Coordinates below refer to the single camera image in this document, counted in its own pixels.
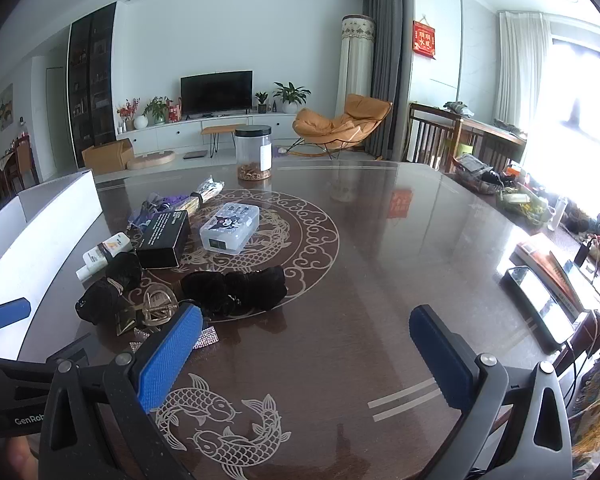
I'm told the round tan floor cushion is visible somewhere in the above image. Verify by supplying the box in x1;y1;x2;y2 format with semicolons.
126;150;177;171

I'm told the black television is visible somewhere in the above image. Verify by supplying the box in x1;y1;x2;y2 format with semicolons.
180;70;254;116

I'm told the clear plastic box cartoon sticker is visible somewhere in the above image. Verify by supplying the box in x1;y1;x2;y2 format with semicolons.
199;202;260;255

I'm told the grey curtain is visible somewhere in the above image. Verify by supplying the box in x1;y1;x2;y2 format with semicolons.
362;0;416;161

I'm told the white storage box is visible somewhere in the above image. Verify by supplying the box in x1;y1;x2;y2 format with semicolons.
0;170;97;361

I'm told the bushy green potted plant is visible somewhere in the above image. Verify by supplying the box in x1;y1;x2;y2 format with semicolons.
142;96;173;125

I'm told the orange book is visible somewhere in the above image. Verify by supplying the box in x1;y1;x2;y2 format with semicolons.
510;240;581;311

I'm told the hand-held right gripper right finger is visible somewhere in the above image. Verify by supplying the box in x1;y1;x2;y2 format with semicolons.
409;304;573;480

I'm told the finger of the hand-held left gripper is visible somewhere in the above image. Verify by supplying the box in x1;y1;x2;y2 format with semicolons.
44;334;92;368
0;298;32;361

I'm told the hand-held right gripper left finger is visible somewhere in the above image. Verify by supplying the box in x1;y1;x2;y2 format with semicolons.
39;304;203;480

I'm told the clear jar with black lid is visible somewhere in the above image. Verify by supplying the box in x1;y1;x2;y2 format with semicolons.
234;125;273;181

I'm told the purple toy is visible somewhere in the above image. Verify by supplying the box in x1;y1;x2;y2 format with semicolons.
127;191;191;231

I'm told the bag of wooden sticks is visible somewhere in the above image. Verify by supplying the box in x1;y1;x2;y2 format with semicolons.
177;175;225;216

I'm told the white television cabinet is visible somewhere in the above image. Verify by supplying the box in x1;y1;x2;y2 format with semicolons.
116;112;301;157

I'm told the large green potted plant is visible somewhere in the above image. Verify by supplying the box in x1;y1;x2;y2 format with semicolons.
272;81;312;114

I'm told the small wooden bench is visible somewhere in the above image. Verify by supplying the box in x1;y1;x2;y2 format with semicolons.
201;123;247;152

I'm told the black cardboard box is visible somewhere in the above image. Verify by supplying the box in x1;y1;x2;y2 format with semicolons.
135;209;192;269

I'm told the person's left hand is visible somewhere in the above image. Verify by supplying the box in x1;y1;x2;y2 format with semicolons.
2;436;40;480

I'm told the red wall hanging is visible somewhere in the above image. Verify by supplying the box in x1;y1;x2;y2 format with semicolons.
413;20;437;58

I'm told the rhinestone hair clip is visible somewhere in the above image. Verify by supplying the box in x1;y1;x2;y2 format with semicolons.
192;325;218;350
129;327;151;356

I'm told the brown cardboard box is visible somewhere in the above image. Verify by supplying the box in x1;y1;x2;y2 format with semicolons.
81;138;135;171

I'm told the large black scrunchie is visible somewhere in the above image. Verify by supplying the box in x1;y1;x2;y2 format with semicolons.
180;271;238;318
227;266;287;317

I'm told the black bookcase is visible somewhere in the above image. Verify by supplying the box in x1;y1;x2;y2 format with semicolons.
67;2;118;168

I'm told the white curtain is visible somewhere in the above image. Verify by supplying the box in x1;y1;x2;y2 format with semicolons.
497;10;551;131

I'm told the floral patterned rug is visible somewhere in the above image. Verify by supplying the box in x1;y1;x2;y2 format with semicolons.
570;350;600;480

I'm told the white cream tube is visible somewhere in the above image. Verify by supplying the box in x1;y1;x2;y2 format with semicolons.
76;233;133;282

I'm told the covered standing air conditioner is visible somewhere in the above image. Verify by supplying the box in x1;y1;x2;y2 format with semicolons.
340;14;376;126

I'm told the orange rocking chair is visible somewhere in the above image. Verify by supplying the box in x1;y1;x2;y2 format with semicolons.
286;93;394;160

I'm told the wooden railing bench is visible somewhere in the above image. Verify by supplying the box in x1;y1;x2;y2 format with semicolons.
407;102;528;176

